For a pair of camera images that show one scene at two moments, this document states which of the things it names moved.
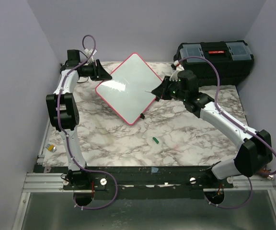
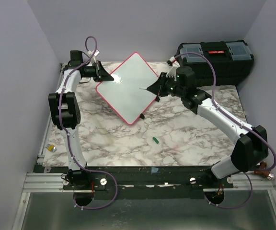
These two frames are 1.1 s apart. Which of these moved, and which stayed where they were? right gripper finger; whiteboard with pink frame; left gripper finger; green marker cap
Moved: right gripper finger
Stayed: green marker cap; left gripper finger; whiteboard with pink frame
